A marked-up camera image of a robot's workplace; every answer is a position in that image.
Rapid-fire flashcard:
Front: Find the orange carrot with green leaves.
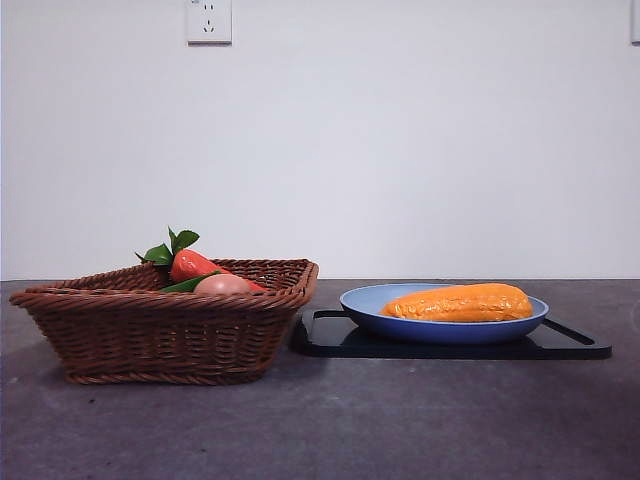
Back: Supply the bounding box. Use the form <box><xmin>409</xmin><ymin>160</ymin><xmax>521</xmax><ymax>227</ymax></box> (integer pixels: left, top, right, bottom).
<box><xmin>134</xmin><ymin>225</ymin><xmax>269</xmax><ymax>294</ymax></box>

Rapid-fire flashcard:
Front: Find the brown wicker basket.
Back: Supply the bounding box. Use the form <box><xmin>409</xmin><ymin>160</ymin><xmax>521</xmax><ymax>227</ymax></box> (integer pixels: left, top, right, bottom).
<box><xmin>8</xmin><ymin>257</ymin><xmax>320</xmax><ymax>386</ymax></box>

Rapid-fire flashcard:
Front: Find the blue round plate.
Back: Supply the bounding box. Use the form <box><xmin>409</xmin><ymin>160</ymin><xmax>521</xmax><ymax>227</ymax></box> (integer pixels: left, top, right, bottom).
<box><xmin>339</xmin><ymin>282</ymin><xmax>550</xmax><ymax>345</ymax></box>

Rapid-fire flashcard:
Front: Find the white wall socket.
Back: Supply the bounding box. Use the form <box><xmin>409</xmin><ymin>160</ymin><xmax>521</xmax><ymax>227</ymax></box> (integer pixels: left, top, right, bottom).
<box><xmin>187</xmin><ymin>0</ymin><xmax>234</xmax><ymax>46</ymax></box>

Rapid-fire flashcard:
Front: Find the yellow corn cob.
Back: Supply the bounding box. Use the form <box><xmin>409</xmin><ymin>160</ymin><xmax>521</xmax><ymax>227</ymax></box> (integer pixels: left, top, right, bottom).
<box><xmin>379</xmin><ymin>282</ymin><xmax>534</xmax><ymax>324</ymax></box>

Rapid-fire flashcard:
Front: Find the pinkish brown egg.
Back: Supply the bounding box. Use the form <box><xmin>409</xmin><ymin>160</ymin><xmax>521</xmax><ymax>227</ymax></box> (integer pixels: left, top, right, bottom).
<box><xmin>193</xmin><ymin>273</ymin><xmax>253</xmax><ymax>296</ymax></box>

